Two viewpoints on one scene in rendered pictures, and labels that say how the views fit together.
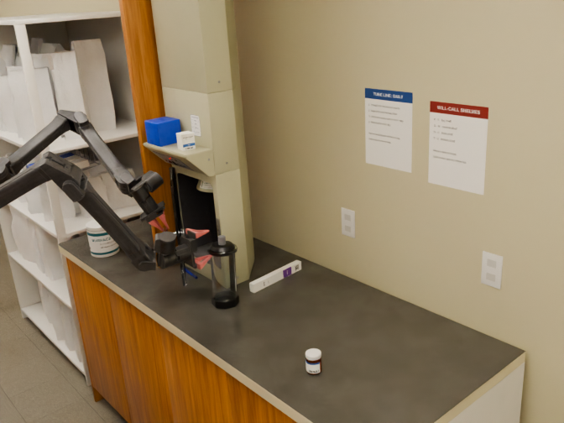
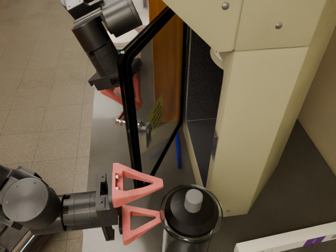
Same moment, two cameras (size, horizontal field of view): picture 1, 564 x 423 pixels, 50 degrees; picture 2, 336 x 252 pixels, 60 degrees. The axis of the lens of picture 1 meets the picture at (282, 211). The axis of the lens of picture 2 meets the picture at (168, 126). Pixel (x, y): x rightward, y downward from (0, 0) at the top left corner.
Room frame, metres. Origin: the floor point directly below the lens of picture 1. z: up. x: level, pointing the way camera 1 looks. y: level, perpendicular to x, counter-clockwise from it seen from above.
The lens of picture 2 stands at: (1.80, 0.13, 1.62)
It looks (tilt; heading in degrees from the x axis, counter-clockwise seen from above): 44 degrees down; 32
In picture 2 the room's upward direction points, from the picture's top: straight up
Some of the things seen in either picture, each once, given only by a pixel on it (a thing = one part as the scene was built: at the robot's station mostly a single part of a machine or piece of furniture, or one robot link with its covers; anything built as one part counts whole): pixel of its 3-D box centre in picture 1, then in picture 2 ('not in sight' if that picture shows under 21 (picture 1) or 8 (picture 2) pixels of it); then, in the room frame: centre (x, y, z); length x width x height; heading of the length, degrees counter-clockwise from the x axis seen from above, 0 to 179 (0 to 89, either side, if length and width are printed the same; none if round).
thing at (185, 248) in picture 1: (181, 253); (90, 209); (1.94, 0.36, 1.20); 0.07 x 0.07 x 0.10; 39
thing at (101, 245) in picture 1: (102, 237); (123, 51); (2.61, 0.83, 1.02); 0.13 x 0.13 x 0.15
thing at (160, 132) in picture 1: (163, 131); not in sight; (2.31, 0.44, 1.56); 0.10 x 0.10 x 0.09; 39
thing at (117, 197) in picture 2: (197, 237); (133, 191); (1.99, 0.30, 1.23); 0.09 x 0.07 x 0.07; 129
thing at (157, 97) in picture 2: (177, 225); (160, 100); (2.24, 0.42, 1.19); 0.30 x 0.01 x 0.40; 9
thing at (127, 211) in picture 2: (200, 256); (136, 215); (1.99, 0.30, 1.16); 0.09 x 0.07 x 0.07; 129
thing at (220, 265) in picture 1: (223, 274); (186, 238); (2.04, 0.23, 1.06); 0.11 x 0.11 x 0.21
